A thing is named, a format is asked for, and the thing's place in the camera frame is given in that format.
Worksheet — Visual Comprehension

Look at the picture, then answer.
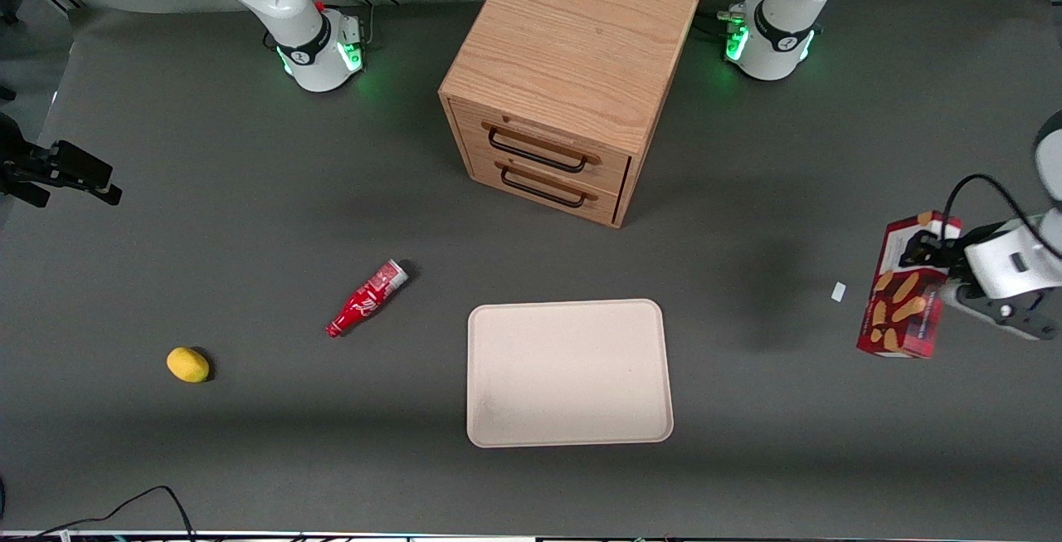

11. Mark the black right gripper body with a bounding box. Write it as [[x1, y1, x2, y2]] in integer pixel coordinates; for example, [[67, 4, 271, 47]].
[[0, 115, 56, 209]]

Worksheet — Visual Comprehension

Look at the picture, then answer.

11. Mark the red cookie box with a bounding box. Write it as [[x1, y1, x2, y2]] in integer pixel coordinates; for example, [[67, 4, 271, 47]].
[[856, 210, 963, 359]]

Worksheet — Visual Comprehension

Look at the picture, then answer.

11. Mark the beige rectangular tray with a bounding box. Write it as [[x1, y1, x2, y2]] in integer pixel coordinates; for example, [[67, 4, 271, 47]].
[[467, 299, 675, 449]]

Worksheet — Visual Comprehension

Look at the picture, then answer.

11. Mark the yellow lemon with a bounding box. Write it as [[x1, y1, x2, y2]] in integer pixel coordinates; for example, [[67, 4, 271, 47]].
[[166, 347, 211, 383]]

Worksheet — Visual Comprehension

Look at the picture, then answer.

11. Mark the red cola bottle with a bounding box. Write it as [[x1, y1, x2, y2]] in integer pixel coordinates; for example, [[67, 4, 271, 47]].
[[325, 259, 410, 339]]

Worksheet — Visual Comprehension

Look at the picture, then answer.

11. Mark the wooden drawer front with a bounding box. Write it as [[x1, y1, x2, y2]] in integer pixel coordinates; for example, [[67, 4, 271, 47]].
[[452, 98, 634, 196], [467, 150, 625, 224]]

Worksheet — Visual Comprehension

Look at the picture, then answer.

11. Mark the wooden drawer cabinet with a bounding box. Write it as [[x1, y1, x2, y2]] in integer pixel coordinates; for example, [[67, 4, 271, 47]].
[[438, 0, 704, 229]]

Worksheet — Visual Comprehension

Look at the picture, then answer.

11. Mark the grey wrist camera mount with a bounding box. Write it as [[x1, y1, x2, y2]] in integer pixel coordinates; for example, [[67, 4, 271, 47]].
[[942, 285, 1060, 341]]

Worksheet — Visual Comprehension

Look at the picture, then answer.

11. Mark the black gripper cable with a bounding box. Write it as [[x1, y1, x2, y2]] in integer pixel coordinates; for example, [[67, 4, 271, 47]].
[[940, 173, 1062, 262]]

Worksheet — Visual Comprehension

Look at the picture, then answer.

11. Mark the black drawer handle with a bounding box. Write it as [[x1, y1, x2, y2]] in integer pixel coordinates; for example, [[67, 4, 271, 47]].
[[499, 167, 587, 210], [488, 128, 589, 174]]

